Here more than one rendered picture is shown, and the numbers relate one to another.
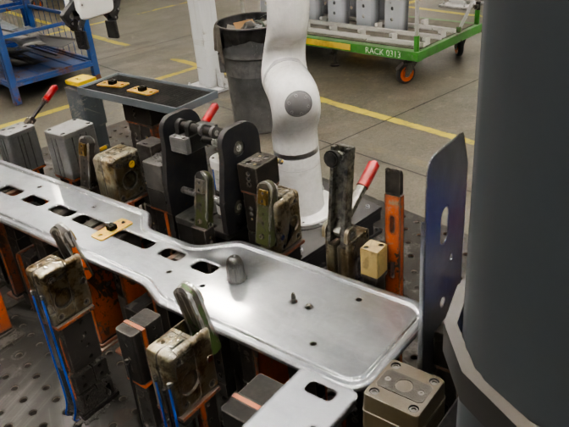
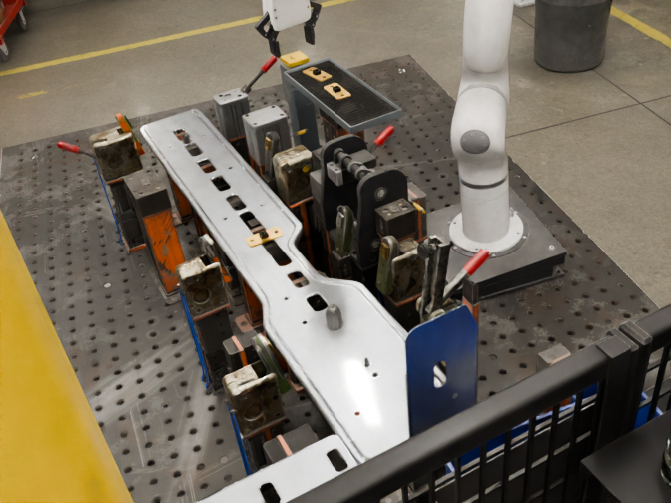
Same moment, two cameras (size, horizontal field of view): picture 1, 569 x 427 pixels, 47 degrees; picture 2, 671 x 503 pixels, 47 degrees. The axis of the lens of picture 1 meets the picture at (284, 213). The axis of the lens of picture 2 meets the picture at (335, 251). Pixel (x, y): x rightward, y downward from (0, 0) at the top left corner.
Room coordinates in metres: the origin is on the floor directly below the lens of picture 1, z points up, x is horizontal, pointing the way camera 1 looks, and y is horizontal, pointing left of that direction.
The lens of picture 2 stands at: (0.00, -0.41, 2.03)
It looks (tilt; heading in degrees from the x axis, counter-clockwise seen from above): 38 degrees down; 27
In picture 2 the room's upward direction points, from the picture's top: 7 degrees counter-clockwise
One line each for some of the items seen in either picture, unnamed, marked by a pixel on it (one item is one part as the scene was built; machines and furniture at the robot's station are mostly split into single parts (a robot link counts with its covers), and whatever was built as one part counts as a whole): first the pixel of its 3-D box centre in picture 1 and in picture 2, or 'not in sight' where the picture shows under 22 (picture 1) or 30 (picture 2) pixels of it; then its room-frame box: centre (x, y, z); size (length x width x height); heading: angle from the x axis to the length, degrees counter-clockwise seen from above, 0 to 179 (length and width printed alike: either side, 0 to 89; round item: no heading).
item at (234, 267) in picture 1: (235, 270); (334, 317); (0.96, 0.09, 1.02); 0.03 x 0.03 x 0.07
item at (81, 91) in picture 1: (145, 91); (339, 92); (1.59, 0.32, 1.16); 0.37 x 0.14 x 0.02; 50
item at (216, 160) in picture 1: (218, 222); (366, 246); (1.27, 0.15, 0.94); 0.18 x 0.13 x 0.49; 50
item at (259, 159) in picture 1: (267, 248); (399, 285); (1.20, 0.04, 0.91); 0.07 x 0.05 x 0.42; 140
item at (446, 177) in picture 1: (442, 263); (442, 400); (0.70, -0.20, 1.17); 0.12 x 0.01 x 0.34; 140
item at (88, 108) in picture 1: (99, 159); (305, 134); (1.75, 0.52, 0.92); 0.08 x 0.08 x 0.44; 50
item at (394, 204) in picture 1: (394, 296); (469, 383); (0.94, -0.18, 0.95); 0.03 x 0.01 x 0.50; 50
